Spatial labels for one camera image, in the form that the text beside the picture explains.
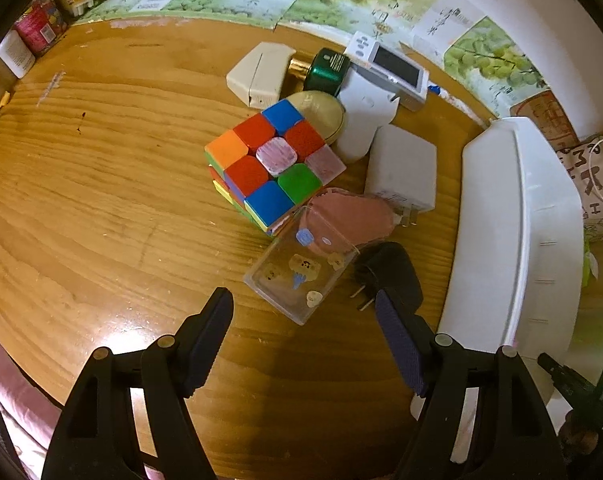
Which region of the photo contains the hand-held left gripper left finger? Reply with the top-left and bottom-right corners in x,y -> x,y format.
42,287 -> 234,480

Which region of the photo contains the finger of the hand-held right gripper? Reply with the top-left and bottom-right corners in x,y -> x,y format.
537,352 -> 589,401

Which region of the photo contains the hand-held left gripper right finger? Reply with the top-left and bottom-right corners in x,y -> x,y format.
375,287 -> 568,480

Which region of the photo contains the black charger plug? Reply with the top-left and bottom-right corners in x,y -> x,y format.
350,241 -> 425,318

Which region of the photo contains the clear plastic sticker box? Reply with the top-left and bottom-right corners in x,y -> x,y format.
244,205 -> 361,326

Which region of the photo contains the pink puff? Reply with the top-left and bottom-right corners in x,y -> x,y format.
306,187 -> 398,257

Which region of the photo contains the white plastic bin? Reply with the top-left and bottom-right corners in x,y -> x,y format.
439,116 -> 585,406

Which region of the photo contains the white charger block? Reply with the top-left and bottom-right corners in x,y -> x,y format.
364,124 -> 438,228

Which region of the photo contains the multicoloured puzzle cube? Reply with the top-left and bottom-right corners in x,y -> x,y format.
204,99 -> 347,237

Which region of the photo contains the person's right hand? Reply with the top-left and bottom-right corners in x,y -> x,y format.
561,410 -> 603,457

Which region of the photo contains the green tissue pack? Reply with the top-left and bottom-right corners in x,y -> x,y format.
583,240 -> 601,283

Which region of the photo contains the printed canvas tote bag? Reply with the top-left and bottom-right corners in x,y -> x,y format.
555,130 -> 603,242

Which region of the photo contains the pink cloth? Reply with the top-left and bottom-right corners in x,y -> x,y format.
0,330 -> 62,480

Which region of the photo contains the white rounded plastic device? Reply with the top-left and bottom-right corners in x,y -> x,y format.
335,67 -> 400,163

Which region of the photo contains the gold round compact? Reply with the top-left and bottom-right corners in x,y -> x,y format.
286,90 -> 346,146

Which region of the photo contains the brown cardboard with red print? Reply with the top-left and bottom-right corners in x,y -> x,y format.
510,87 -> 578,151

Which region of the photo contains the beige plug adapter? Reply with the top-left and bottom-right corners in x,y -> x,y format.
226,41 -> 297,109

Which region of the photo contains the white digital monitor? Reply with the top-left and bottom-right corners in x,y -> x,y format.
341,31 -> 431,112

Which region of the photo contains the green bottle with gold cap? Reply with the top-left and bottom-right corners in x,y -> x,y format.
289,47 -> 352,97

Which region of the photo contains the red snack packet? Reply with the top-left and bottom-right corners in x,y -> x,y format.
14,0 -> 68,57

